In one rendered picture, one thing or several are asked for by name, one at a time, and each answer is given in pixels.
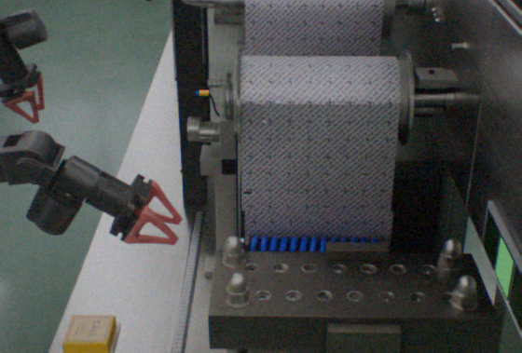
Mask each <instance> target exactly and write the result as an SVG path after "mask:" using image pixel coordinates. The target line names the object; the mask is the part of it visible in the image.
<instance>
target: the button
mask: <svg viewBox="0 0 522 353"><path fill-rule="evenodd" d="M116 329H117V319H116V316H114V315H73V316H72V319H71V321H70V324H69V326H68V329H67V332H66V334H65V336H64V338H63V341H62V352H63V353H109V351H110V348H111V345H112V342H113V339H114V335H115V332H116Z"/></svg>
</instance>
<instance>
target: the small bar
mask: <svg viewBox="0 0 522 353"><path fill-rule="evenodd" d="M388 256H389V250H388V243H368V242H331V241H326V242H325V258H326V260H337V261H388Z"/></svg>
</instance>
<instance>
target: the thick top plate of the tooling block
mask: <svg viewBox="0 0 522 353"><path fill-rule="evenodd" d="M439 258H440V253H397V252H389V256H388V261H337V260H326V258H325V251H246V252H245V259H246V263H245V265H244V266H242V267H240V268H235V269H232V268H227V267H225V266H224V265H223V264H222V259H223V252H222V251H217V252H216V253H215V260H214V268H213V282H212V289H211V296H210V304H209V312H208V328H209V349H312V350H326V337H327V323H399V324H400V327H401V332H402V337H401V345H400V351H405V352H467V353H494V346H495V342H496V336H497V331H498V327H499V321H500V319H499V317H498V314H497V312H496V309H495V307H494V305H493V304H492V302H491V299H490V297H489V294H488V291H487V289H486V286H485V284H484V280H483V278H482V276H481V274H480V271H479V270H478V267H477V265H476V262H475V260H474V258H473V255H472V254H471V253H464V254H463V255H462V260H461V261H462V269H459V270H455V271H450V270H445V269H444V268H443V267H440V266H439V265H438V259H439ZM236 272H240V273H242V274H243V275H244V276H245V277H246V282H247V286H248V287H249V289H250V297H251V302H250V304H248V305H247V306H245V307H240V308H236V307H231V306H229V305H227V304H226V287H227V286H228V285H227V284H228V280H229V278H230V276H231V275H232V274H233V273H236ZM465 275H469V276H471V277H472V278H473V279H474V281H475V282H476V290H477V292H478V294H477V300H476V301H477V307H476V309H474V310H472V311H462V310H460V309H457V308H456V307H455V306H453V305H452V304H451V302H450V300H451V297H452V296H453V291H454V290H455V288H456V287H457V283H458V279H459V278H460V277H462V276H465Z"/></svg>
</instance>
